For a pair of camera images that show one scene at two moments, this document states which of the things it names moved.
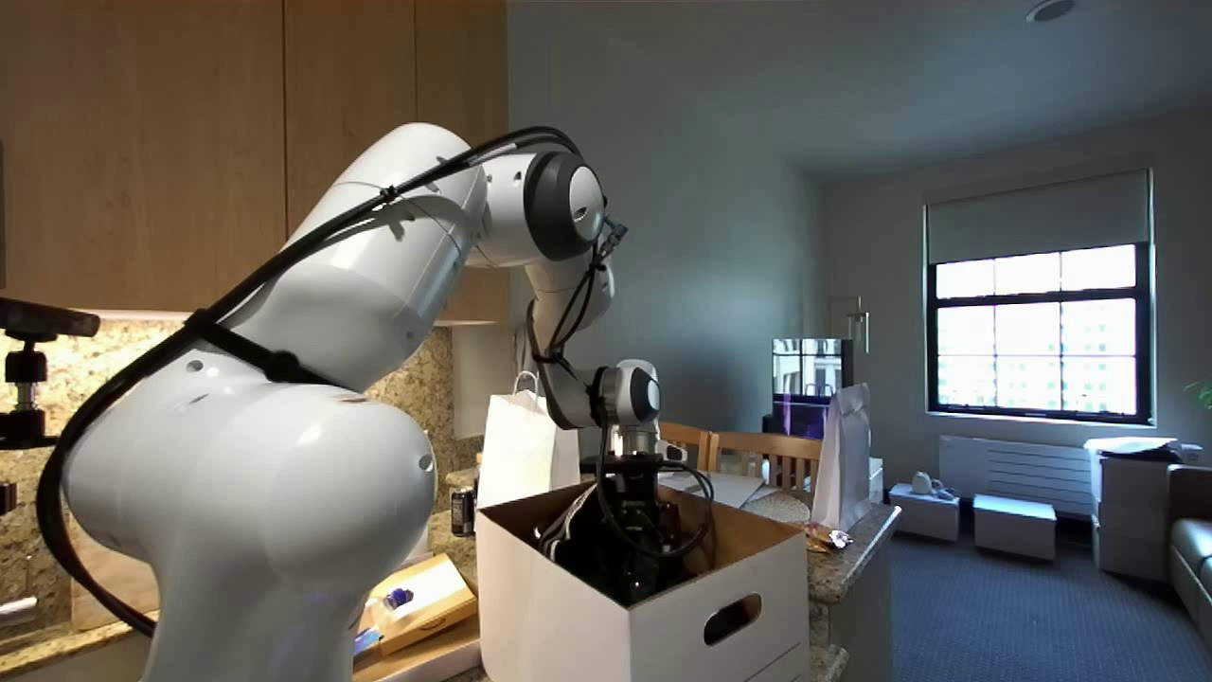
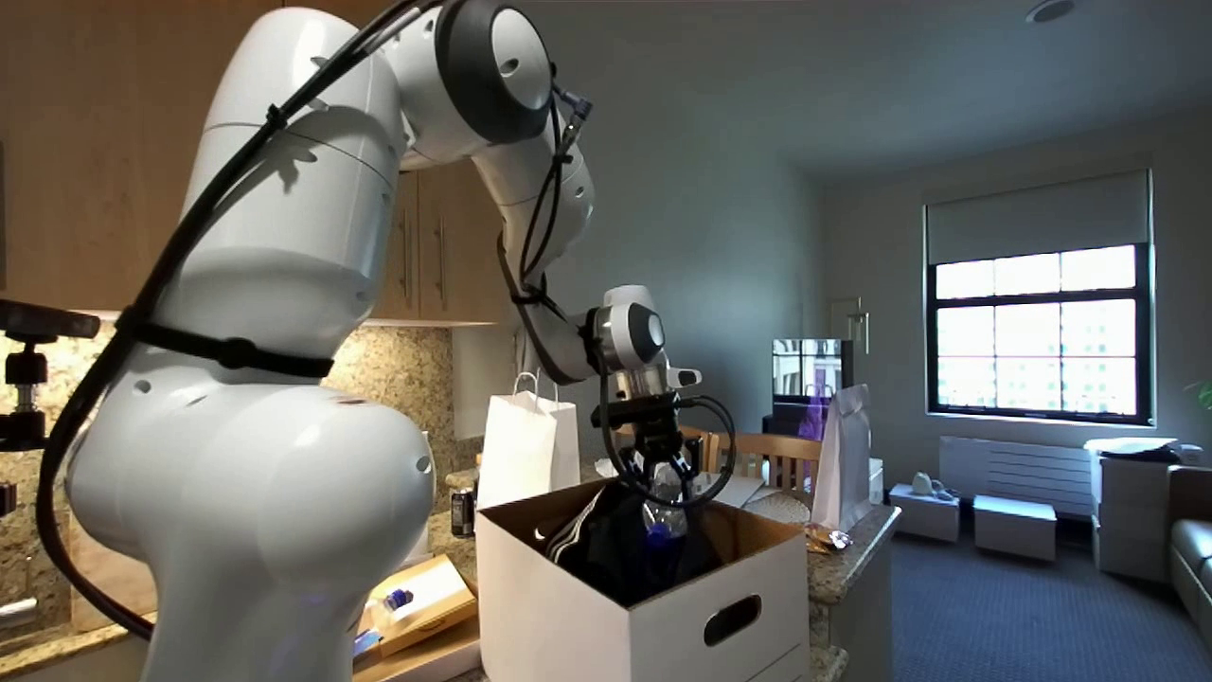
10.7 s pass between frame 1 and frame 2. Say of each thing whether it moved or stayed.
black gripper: moved
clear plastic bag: stayed
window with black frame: stayed
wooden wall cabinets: stayed
